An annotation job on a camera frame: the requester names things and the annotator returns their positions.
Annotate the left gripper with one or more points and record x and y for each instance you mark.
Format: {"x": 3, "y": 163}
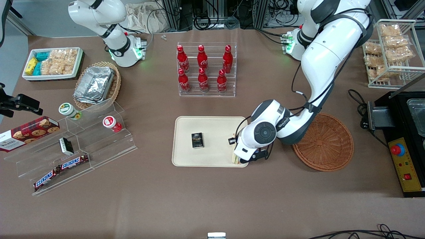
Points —
{"x": 231, "y": 141}

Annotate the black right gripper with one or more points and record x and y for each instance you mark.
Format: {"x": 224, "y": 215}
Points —
{"x": 20, "y": 102}

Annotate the triangle sandwich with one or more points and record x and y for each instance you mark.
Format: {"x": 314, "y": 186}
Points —
{"x": 236, "y": 158}

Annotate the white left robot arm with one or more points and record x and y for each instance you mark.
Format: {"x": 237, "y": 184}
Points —
{"x": 328, "y": 56}

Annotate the cream plastic tray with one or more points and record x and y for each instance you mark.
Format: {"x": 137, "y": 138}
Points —
{"x": 212, "y": 156}

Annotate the round brown wicker basket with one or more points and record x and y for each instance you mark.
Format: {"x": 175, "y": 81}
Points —
{"x": 327, "y": 142}

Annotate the oval tan wicker basket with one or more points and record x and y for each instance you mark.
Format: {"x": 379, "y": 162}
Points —
{"x": 114, "y": 88}

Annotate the red tartan cookie box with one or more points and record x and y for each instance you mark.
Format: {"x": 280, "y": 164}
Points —
{"x": 28, "y": 133}

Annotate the teal snack box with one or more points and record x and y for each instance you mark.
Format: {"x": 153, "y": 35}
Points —
{"x": 42, "y": 55}
{"x": 37, "y": 69}

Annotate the yellow snack box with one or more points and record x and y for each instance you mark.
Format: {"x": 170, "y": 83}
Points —
{"x": 30, "y": 65}

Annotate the white rectangular plastic bin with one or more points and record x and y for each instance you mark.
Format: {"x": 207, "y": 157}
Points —
{"x": 53, "y": 78}

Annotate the cup with green lid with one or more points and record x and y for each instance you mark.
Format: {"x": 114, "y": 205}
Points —
{"x": 67, "y": 109}

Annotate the rice cracker snack bag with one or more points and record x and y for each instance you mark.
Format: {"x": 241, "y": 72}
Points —
{"x": 49, "y": 67}
{"x": 378, "y": 71}
{"x": 58, "y": 54}
{"x": 373, "y": 60}
{"x": 373, "y": 48}
{"x": 400, "y": 53}
{"x": 70, "y": 61}
{"x": 390, "y": 30}
{"x": 395, "y": 41}

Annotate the small black white box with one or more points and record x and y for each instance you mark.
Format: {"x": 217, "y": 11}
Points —
{"x": 66, "y": 146}

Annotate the small black printed box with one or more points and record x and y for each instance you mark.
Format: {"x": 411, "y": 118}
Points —
{"x": 197, "y": 140}

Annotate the stack of foil trays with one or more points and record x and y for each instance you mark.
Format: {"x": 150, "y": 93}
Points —
{"x": 94, "y": 83}

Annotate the Snickers chocolate bar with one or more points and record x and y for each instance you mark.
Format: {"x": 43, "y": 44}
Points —
{"x": 74, "y": 161}
{"x": 46, "y": 179}

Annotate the red Coca-Cola bottle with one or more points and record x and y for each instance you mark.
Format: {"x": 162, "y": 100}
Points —
{"x": 182, "y": 59}
{"x": 202, "y": 59}
{"x": 203, "y": 81}
{"x": 183, "y": 82}
{"x": 221, "y": 82}
{"x": 227, "y": 59}

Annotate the clear acrylic stepped display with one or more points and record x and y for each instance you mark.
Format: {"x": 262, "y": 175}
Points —
{"x": 99, "y": 146}

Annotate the cup with red lid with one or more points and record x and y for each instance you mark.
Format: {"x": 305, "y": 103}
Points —
{"x": 110, "y": 122}

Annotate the small white grey device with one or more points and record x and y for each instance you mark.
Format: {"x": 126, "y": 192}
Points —
{"x": 216, "y": 235}

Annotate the clear acrylic bottle rack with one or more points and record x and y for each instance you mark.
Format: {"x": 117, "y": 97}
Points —
{"x": 207, "y": 71}

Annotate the black machine with yellow panel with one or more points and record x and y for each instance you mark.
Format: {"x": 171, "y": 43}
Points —
{"x": 406, "y": 159}

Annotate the beige cloth bag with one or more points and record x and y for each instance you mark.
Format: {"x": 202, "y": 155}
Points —
{"x": 146, "y": 18}

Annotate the clear plastic container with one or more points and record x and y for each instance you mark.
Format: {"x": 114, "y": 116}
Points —
{"x": 417, "y": 116}

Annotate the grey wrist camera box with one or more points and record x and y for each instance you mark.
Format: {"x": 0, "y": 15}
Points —
{"x": 231, "y": 140}

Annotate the aluminium frame post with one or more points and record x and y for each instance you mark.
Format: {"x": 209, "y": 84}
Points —
{"x": 171, "y": 15}
{"x": 260, "y": 13}

